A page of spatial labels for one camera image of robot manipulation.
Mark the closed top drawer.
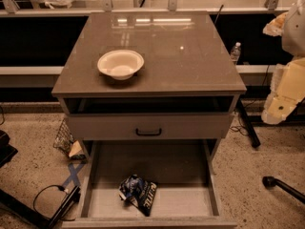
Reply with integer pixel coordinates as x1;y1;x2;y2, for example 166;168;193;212
66;114;233;140

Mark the blue tape cross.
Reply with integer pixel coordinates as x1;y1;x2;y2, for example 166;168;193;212
62;162;85;188

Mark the black floor cable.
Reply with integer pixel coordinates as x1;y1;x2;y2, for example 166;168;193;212
32;184;76;222

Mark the blue chip bag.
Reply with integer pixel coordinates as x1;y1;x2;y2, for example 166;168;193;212
119;175;157;217

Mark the black chair leg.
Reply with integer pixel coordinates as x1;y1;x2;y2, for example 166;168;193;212
262;177;305;204

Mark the black stand leg left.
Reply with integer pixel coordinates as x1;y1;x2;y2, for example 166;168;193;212
0;185;80;229

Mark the white bowl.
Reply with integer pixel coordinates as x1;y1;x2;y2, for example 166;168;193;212
97;50;144;80

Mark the black box at left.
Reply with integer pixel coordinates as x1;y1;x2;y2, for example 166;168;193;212
0;130;18;167

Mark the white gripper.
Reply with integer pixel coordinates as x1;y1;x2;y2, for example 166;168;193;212
261;12;305;125

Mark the grey drawer cabinet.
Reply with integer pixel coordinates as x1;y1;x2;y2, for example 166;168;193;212
52;11;246;154

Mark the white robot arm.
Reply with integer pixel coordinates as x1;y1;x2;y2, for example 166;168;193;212
261;0;305;125

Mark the black drawer handle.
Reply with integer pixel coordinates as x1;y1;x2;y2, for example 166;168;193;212
135;128;162;136

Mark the clear water bottle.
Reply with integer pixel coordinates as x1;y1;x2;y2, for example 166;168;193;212
230;42;241;65

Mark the black table leg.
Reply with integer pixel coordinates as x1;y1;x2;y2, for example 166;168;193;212
236;99;260;148

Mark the open middle drawer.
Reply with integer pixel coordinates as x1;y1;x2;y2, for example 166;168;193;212
62;140;236;229

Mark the wire mesh basket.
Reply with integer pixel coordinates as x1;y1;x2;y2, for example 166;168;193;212
53;120;86;160

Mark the metal railing shelf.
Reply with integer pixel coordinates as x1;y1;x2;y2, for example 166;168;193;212
0;0;305;17

